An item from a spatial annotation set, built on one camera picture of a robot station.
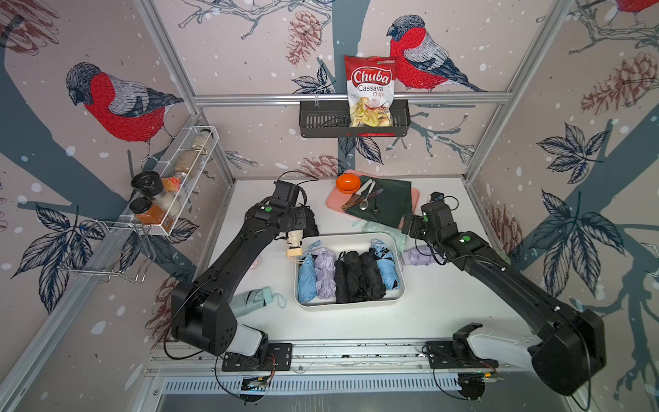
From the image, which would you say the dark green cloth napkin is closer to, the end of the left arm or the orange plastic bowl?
the orange plastic bowl

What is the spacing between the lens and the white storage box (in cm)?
83

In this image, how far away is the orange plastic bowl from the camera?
3.75 feet
